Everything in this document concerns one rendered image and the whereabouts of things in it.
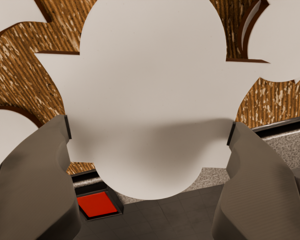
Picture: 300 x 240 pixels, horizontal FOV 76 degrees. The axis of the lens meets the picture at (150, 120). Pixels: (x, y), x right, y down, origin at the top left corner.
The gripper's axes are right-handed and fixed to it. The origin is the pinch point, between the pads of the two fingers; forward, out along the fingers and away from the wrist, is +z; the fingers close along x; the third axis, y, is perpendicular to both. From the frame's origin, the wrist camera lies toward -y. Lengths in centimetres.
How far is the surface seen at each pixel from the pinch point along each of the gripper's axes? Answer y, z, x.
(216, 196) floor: 143, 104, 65
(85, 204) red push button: 25.0, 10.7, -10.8
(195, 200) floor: 148, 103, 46
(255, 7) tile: -6.2, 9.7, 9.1
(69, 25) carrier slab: -3.9, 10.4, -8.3
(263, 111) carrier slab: 4.9, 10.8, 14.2
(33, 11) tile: -5.1, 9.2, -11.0
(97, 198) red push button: 23.5, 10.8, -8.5
